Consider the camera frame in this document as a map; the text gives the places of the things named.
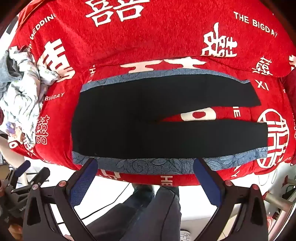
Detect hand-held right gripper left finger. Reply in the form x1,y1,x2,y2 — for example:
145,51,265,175
22,158,99,241

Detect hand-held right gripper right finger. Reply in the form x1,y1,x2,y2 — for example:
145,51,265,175
193,158,270,241

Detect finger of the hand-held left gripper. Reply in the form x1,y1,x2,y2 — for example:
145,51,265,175
16,168,51,194
8,160,31,186

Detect black pants with blue trim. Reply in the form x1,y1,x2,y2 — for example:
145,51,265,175
71,68,269,175

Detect white shoe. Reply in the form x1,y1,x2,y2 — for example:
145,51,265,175
179,229,193,241

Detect person's legs in dark jeans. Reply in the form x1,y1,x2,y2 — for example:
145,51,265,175
87,184,182,241

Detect metal bar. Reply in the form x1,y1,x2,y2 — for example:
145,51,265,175
264,190,295,210

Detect white floral cloth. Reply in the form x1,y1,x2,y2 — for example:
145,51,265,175
0,45,60,149

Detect grey cloth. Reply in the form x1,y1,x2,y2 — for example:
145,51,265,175
0,54,15,86

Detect red printed blanket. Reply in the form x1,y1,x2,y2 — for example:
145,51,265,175
8,0,296,187

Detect black cable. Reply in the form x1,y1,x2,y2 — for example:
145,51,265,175
58,183,131,225

